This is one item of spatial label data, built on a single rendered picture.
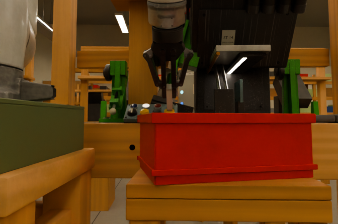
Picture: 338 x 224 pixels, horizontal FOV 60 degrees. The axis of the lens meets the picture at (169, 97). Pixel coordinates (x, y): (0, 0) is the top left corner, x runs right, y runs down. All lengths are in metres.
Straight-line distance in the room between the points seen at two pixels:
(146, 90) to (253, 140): 0.94
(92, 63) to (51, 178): 1.20
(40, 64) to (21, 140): 11.75
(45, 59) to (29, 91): 11.60
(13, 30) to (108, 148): 0.43
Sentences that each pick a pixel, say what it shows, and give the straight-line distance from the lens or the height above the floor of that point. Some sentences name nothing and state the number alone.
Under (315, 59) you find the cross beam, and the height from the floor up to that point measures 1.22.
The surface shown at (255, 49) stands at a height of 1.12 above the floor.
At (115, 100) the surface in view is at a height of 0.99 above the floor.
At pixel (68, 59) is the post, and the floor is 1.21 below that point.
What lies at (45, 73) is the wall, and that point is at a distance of 12.02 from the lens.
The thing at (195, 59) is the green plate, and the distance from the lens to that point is 1.07.
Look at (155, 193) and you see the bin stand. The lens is 0.52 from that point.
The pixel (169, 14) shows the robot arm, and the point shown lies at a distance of 0.67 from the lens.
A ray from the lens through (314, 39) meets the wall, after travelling 12.99.
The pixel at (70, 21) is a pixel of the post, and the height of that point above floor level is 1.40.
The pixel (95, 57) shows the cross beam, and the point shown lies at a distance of 1.60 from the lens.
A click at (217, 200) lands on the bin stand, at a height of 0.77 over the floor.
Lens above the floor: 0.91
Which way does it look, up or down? 5 degrees up
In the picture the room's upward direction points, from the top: straight up
